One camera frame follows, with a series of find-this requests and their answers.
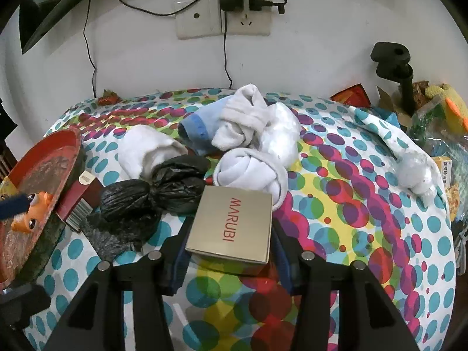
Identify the gold cardboard box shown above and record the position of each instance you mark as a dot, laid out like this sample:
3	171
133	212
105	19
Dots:
230	226

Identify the beige wall socket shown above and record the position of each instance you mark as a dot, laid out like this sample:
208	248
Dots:
248	23

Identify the maroon cardboard box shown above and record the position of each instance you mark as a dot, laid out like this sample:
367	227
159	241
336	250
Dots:
78	197

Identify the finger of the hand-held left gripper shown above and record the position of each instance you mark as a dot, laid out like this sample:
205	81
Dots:
23	301
14	204

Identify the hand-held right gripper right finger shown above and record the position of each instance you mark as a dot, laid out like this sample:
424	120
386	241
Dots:
282	261

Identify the black monitor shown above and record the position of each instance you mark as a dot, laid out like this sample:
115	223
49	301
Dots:
55	0

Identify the rolled white sock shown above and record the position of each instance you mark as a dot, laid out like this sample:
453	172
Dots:
146	153

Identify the brown cardboard box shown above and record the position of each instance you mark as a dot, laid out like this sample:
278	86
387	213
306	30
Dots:
385	97

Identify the round red tray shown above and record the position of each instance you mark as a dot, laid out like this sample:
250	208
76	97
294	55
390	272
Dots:
40	168

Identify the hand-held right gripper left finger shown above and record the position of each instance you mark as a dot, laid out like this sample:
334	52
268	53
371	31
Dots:
180	267

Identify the black clamp stand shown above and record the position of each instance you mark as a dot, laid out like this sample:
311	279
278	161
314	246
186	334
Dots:
393	56

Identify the black plug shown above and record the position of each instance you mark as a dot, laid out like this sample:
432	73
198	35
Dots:
257	3

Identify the clear plastic bag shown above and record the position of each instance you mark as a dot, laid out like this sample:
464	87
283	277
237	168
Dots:
416	173
281	135

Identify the polka dot tablecloth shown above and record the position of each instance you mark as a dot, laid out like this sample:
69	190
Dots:
347	197

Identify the orange plush toy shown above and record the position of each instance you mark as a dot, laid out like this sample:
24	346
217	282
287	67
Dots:
31	210

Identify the small yellow box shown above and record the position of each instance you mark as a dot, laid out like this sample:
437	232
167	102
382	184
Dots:
442	168

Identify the red snack packet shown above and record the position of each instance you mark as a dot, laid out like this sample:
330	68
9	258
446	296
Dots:
351	95

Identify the yellow plush toy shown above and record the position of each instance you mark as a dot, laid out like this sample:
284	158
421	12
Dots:
449	102

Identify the red candy wrapper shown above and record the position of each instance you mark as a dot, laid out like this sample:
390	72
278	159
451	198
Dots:
108	98

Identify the crumpled black plastic bag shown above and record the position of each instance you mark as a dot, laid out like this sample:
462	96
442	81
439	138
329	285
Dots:
179	182
124	204

